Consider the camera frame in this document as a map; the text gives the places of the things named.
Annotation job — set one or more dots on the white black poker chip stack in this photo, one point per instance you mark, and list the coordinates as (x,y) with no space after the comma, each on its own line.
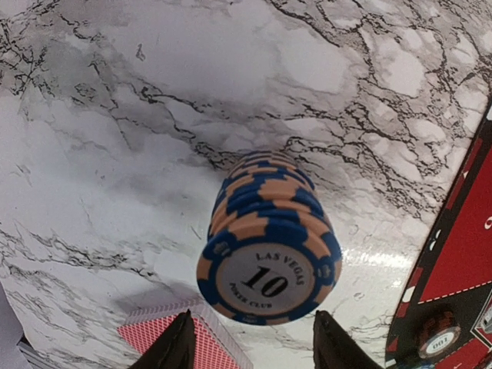
(271,255)

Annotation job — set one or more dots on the red playing card deck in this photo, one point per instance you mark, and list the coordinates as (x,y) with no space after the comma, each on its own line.
(215,346)

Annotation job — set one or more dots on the round red black poker mat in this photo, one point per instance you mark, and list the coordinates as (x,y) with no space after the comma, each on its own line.
(453,269)

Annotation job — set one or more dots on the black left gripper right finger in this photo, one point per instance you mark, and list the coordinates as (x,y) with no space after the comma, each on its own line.
(333,348)

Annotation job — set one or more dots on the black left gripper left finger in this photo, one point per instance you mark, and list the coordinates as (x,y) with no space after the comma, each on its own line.
(174,348)

